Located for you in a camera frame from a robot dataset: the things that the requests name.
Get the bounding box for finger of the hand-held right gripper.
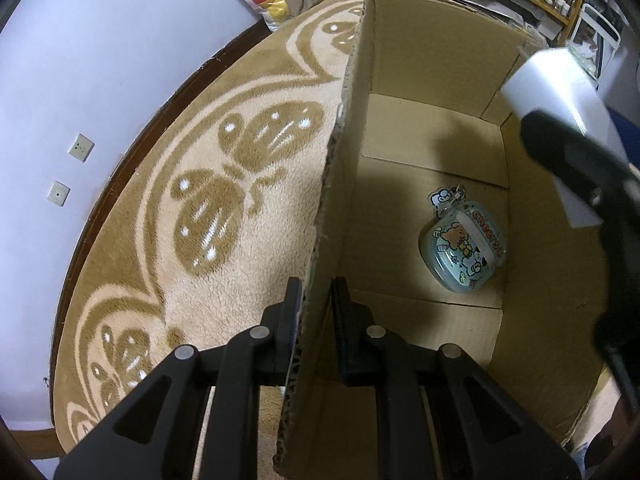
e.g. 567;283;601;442
520;110;640;221

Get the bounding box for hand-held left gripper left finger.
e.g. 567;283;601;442
52;276;304;480

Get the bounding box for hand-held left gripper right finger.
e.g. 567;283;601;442
331;276;583;480

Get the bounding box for white curved device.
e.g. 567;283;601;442
500;47;632;228

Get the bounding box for cartoon print earbuds case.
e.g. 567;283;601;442
419;186;508;293

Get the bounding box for brown cardboard box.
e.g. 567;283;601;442
272;0;626;478

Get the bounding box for white metal rack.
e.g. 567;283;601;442
567;2;626;82

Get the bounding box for beige butterfly pattern rug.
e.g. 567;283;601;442
52;0;618;466

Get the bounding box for small white wall socket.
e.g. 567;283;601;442
46;180;71;207

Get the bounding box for large white wall socket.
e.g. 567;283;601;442
67;133;96;163

